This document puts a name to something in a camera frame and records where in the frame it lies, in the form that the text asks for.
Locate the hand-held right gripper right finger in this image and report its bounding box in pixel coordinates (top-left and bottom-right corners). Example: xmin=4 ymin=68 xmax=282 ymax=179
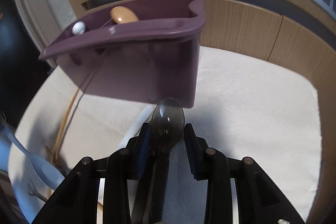
xmin=184 ymin=123 xmax=306 ymax=224

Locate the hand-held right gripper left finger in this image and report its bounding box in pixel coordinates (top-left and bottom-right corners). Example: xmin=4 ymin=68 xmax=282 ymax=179
xmin=31 ymin=123 xmax=153 ymax=224

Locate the purple plastic utensil holder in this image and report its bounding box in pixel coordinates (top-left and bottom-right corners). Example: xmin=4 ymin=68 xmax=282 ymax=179
xmin=38 ymin=0 xmax=206 ymax=109

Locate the wooden chopstick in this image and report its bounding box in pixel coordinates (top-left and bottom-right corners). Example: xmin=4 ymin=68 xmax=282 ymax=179
xmin=51 ymin=88 xmax=80 ymax=169

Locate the light blue spoon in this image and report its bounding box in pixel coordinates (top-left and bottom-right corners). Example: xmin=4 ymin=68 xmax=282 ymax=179
xmin=0 ymin=122 xmax=66 ymax=190

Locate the white tablecloth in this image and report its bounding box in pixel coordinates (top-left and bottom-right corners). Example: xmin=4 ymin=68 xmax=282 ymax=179
xmin=8 ymin=46 xmax=322 ymax=224

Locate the wooden cabinet front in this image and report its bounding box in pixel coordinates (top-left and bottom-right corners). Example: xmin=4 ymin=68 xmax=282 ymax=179
xmin=63 ymin=0 xmax=336 ymax=98

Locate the wooden spoon head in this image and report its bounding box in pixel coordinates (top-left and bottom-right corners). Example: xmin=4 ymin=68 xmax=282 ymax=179
xmin=110 ymin=6 xmax=139 ymax=25

